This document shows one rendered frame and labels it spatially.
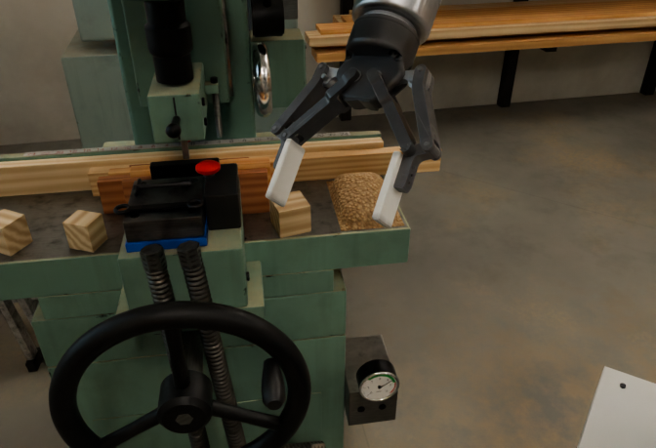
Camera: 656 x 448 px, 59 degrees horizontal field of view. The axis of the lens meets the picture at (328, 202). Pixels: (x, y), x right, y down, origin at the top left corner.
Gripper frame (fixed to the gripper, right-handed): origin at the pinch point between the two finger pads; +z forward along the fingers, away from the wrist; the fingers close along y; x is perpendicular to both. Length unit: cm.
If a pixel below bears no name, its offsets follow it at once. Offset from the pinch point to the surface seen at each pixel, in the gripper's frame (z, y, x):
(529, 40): -152, 64, -201
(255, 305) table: 12.3, 12.1, -9.3
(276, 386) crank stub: 19.2, 1.3, -4.0
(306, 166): -10.3, 21.7, -20.7
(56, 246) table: 13.6, 37.9, 2.6
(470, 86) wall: -150, 110, -246
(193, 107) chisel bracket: -9.8, 27.7, -1.4
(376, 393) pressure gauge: 18.8, 6.3, -36.3
